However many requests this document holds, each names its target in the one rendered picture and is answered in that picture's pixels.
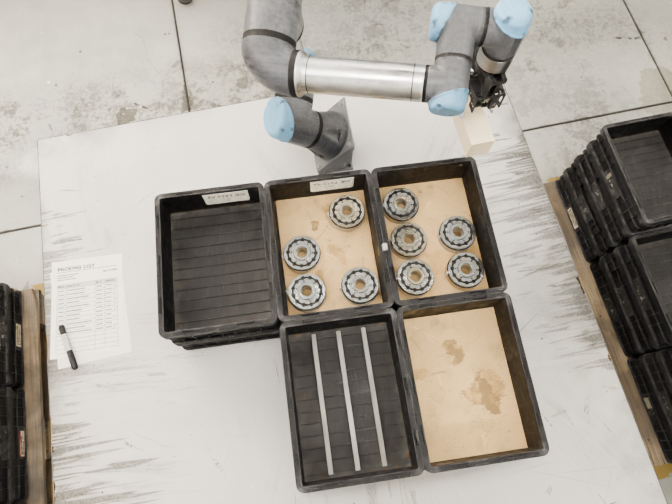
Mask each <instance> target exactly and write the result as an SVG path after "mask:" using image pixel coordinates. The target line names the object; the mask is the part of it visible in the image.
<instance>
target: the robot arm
mask: <svg viewBox="0 0 672 504"><path fill-rule="evenodd" d="M301 9H302V0H247V6H246V14H245V22H244V29H243V37H242V42H241V54H242V58H243V61H244V63H245V66H246V68H247V69H248V71H249V72H250V74H251V75H252V76H253V77H254V78H255V79H256V80H257V81H258V82H259V83H260V84H262V85H263V86H264V87H266V88H268V89H269V90H271V91H273V92H275V93H274V97H273V98H271V99H270V100H269V101H268V102H267V106H266V107H265V109H264V114H263V122H264V127H265V130H266V131H267V133H268V135H269V136H271V137H272V138H274V139H277V140H279V141H281V142H287V143H290V144H293V145H297V146H300V147H304V148H307V149H308V150H310V151H311V152H312V153H313V154H315V155H316V156H317V157H319V158H322V159H325V160H330V159H333V158H335V157H336V156H337V155H338V154H339V153H340V152H341V151H342V149H343V147H344V145H345V143H346V140H347V135H348V125H347V121H346V119H345V117H344V116H343V115H342V114H341V113H338V112H335V111H315V110H313V109H312V107H313V99H314V94H324V95H336V96H348V97H360V98H373V99H385V100H397V101H409V102H421V103H422V102H423V103H428V106H429V107H428V109H429V111H430V112H431V113H432V114H435V115H440V116H445V117H452V116H459V118H460V119H463V118H464V116H465V108H466V103H467V102H468V96H470V100H471V101H470V103H469V108H470V111H471V113H473V111H474V109H475V108H477V107H481V108H484V107H487V108H488V109H489V110H490V112H491V113H493V108H495V107H496V105H497V106H498V108H499V107H500V106H501V104H502V102H503V100H504V98H505V96H506V93H505V90H504V87H503V85H502V84H506V82H507V80H508V79H507V77H506V74H505V73H506V71H507V69H508V68H509V66H510V64H511V62H512V60H513V58H514V56H515V54H516V53H517V51H518V49H519V47H520V45H521V43H522V41H523V39H524V37H525V36H526V35H527V33H528V29H529V27H530V24H531V21H532V19H533V9H532V7H531V5H530V4H529V3H528V2H527V1H526V0H500V1H499V3H498V4H497V5H496V7H484V6H475V5H467V4H458V2H455V3H452V2H438V3H436V4H435V5H434V6H433V9H432V12H431V17H430V22H429V29H428V39H429V40H430V41H434V42H435V43H437V46H436V53H435V61H434V65H426V64H415V63H402V62H388V61H374V60H360V59H346V58H333V57H319V56H316V54H315V53H314V52H313V51H310V49H308V48H306V47H303V43H302V39H301V37H302V34H303V31H304V21H303V16H302V11H301ZM471 68H472V69H473V70H474V71H472V72H471ZM468 93H469V94H468ZM501 96H502V97H503V98H502V99H501V101H500V102H499V99H500V97H501ZM471 103H472V104H471Z"/></svg>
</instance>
